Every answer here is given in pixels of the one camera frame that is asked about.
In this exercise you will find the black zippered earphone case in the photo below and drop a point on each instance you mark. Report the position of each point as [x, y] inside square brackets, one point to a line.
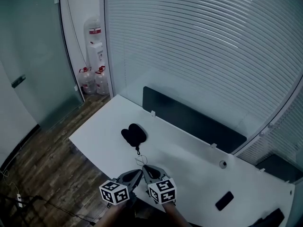
[133, 133]

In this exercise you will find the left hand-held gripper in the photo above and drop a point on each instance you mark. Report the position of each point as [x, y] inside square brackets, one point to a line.
[113, 193]

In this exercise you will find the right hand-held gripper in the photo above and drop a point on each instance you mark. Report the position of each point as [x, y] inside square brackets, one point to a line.
[163, 190]

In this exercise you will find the wide white window blinds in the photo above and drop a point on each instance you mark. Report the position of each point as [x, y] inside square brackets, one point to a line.
[201, 41]

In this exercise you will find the short dark desk divider panel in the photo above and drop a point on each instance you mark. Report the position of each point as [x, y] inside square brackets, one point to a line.
[281, 169]

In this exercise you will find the black smartphone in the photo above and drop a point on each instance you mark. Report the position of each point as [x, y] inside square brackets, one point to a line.
[224, 201]

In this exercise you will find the narrow white window blinds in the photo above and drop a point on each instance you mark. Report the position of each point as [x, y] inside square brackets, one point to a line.
[284, 131]

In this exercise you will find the frosted glass door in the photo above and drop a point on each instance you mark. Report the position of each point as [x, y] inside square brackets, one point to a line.
[35, 55]

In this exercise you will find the clear water jug red cap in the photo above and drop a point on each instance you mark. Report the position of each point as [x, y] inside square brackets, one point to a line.
[101, 81]
[87, 81]

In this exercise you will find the large water bottle red label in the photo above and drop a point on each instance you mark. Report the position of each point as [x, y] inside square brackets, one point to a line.
[92, 31]

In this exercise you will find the long dark desk divider panel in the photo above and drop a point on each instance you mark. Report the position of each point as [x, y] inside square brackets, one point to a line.
[189, 118]

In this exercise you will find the person's left forearm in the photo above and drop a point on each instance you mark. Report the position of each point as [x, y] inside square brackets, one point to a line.
[111, 216]

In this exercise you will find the black stand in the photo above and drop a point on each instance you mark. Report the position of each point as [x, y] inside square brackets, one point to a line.
[14, 207]

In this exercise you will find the person's dark clothing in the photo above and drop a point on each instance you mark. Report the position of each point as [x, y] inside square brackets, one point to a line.
[144, 214]

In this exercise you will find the person's right forearm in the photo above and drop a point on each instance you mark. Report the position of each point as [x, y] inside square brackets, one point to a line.
[176, 215]

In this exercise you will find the white power strip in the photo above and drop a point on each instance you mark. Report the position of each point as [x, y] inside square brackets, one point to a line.
[20, 200]

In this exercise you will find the white water dispenser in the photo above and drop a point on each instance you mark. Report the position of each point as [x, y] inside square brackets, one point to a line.
[94, 55]

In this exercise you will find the white divider bracket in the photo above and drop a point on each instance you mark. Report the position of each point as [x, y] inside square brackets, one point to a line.
[213, 145]
[153, 113]

